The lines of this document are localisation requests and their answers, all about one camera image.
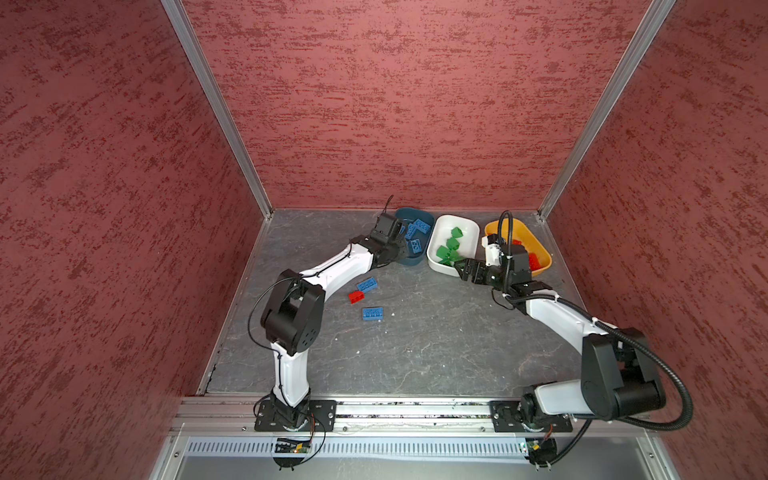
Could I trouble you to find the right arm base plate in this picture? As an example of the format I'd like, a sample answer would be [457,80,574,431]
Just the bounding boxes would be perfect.
[489,398,573,434]

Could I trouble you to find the aluminium corner post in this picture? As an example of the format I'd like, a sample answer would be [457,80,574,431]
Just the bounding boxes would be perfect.
[161,0,274,220]
[538,0,676,221]

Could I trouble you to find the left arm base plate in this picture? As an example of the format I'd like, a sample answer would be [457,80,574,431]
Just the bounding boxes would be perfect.
[254,398,338,433]

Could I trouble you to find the dark teal container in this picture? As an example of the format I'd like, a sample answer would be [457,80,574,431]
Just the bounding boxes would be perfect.
[395,207,435,266]

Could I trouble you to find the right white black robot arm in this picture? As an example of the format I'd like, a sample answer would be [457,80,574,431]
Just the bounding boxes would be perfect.
[455,259,694,431]

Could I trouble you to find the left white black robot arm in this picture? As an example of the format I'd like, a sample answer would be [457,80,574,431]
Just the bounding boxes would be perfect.
[260,233,407,428]

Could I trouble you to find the blue lego mid floor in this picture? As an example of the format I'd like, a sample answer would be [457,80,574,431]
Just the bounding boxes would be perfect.
[362,307,384,322]

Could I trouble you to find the red lego left cluster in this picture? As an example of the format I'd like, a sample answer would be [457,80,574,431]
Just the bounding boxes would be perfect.
[348,291,365,304]

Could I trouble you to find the aluminium front rail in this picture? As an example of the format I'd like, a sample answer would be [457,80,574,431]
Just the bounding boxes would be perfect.
[170,395,655,438]

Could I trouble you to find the right aluminium corner post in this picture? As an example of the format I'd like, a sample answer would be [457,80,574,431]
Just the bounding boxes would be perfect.
[538,0,676,221]

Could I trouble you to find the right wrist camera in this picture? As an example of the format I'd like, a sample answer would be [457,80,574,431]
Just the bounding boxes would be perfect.
[483,234,532,292]

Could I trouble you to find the yellow container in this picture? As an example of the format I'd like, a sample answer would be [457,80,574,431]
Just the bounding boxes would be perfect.
[484,219,552,277]

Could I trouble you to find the blue long lego floor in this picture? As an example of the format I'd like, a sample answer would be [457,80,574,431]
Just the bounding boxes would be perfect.
[357,278,378,293]

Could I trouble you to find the white container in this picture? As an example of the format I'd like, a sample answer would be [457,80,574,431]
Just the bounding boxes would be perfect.
[426,214,480,277]

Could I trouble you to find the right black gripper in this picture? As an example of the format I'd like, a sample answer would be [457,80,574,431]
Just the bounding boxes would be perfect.
[452,258,511,291]

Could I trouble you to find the left aluminium corner post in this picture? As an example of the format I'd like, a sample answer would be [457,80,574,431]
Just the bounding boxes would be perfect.
[161,0,274,220]

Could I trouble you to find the red legos in yellow bin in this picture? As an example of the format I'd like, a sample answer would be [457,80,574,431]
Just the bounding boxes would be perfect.
[528,252,541,271]

